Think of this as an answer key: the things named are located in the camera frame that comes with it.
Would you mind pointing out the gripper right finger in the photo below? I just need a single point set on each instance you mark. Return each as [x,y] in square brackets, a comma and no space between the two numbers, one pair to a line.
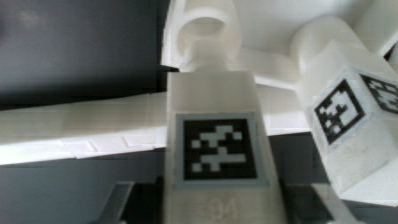
[334,205]

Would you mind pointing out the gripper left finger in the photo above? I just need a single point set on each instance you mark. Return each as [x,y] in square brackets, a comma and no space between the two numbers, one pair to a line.
[114,205]

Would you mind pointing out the white chair seat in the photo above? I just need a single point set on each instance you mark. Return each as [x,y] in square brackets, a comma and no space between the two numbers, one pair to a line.
[254,24]

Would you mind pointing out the white chair leg block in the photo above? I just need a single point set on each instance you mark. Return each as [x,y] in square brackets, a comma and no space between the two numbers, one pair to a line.
[347,92]
[221,187]

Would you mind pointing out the white U-shaped fence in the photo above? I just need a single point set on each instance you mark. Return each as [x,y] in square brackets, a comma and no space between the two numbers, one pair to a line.
[96,128]

